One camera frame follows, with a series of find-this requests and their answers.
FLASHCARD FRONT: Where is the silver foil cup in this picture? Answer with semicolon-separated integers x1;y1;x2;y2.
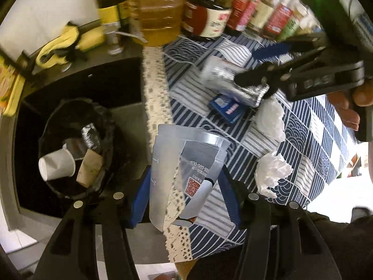
200;56;269;108

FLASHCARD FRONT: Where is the black lined trash bin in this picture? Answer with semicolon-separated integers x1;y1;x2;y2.
38;98;116;200

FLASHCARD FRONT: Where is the black kitchen sink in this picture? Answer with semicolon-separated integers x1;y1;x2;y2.
13;58;149;218

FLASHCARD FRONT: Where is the right human hand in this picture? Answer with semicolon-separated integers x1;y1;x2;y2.
327;79;373;131

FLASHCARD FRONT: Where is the green label bottle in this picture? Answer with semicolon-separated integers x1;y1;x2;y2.
276;11;307;42

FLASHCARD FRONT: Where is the crumpled white tissue upper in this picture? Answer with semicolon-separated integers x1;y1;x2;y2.
253;97;286;142

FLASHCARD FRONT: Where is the crumpled white tissue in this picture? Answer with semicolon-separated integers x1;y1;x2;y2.
254;151;293;199
253;97;286;142

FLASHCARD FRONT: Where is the blue white patterned tablecloth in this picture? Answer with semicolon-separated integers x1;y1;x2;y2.
143;35;355;263

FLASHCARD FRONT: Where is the blue snack packet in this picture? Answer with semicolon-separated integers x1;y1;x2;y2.
209;94;248;125

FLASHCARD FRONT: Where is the crumpled white tissue lower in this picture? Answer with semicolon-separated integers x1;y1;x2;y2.
254;151;293;199

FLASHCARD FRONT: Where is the red label sauce bottle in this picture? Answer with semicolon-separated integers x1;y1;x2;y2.
224;0;263;36

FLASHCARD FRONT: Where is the white paper cup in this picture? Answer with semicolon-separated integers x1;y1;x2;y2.
38;148;76;181

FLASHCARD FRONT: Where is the brown cardboard tube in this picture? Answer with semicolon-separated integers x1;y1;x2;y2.
76;149;103;188

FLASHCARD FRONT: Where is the dark soy sauce bottle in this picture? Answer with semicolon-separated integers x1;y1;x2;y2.
181;0;231;40

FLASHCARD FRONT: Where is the crumpled foil wrapper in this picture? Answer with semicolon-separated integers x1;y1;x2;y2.
81;123;100;152

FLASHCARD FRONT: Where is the large cooking oil jug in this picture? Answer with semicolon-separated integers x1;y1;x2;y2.
127;0;185;47

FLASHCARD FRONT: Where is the steel soap dispenser pump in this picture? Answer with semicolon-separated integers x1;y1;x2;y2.
104;25;148;56

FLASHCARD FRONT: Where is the yellow dish soap box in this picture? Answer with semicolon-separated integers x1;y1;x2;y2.
0;53;25;117

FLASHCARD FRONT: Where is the yellow cleaning cloth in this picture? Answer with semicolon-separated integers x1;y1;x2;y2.
35;21;87;69

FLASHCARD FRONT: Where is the yellow sponge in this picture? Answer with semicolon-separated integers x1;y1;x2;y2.
76;26;105;52

